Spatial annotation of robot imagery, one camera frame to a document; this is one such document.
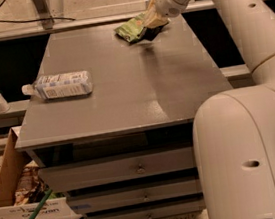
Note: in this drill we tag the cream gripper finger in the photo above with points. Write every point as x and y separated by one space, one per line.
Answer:
152 16

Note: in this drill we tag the black rxbar chocolate bar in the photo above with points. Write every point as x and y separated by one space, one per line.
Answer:
150 33

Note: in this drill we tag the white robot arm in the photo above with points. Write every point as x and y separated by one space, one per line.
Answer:
234 131

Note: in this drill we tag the green jalapeno chip bag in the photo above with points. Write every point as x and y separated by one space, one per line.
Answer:
132 30

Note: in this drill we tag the clear plastic water bottle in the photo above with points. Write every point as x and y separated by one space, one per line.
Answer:
63 85

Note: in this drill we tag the grey drawer cabinet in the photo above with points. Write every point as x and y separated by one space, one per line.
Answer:
145 97

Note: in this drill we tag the top grey drawer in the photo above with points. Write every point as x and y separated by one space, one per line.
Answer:
114 169

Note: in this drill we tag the grey drawer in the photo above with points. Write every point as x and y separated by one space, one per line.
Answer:
132 195
114 169
157 211

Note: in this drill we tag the middle grey drawer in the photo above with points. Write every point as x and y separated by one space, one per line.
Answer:
132 195

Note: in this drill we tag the bottom grey drawer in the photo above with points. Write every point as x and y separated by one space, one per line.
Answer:
157 211

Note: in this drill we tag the green stick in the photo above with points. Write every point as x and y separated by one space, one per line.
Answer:
40 204

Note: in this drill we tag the snack bags in box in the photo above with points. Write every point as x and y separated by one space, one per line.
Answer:
30 187

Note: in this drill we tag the white cardboard box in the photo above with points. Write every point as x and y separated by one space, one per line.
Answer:
11 168

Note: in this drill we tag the metal frame rail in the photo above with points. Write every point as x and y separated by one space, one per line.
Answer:
65 26

